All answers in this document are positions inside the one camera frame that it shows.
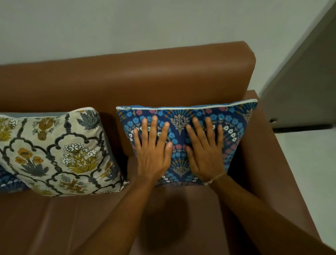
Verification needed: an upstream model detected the grey door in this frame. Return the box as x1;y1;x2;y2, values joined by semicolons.
259;0;336;129

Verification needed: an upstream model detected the person's right forearm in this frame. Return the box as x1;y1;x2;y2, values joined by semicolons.
209;173;336;255

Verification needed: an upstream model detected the person's left forearm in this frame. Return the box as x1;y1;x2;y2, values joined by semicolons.
71;177;162;255

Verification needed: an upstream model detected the blue floral cushion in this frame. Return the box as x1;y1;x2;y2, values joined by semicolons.
116;99;258;187

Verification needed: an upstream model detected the white thread wrist bracelet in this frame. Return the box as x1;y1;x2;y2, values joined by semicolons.
203;172;227;186

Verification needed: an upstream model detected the brown leather sofa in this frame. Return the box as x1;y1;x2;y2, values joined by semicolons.
0;41;322;255

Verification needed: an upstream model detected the person's left hand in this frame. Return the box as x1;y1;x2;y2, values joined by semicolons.
133;115;174;183

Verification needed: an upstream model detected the beige floral cushion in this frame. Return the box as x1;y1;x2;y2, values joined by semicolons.
0;107;131;197

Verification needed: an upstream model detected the person's right hand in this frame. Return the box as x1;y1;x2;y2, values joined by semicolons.
185;117;228;184

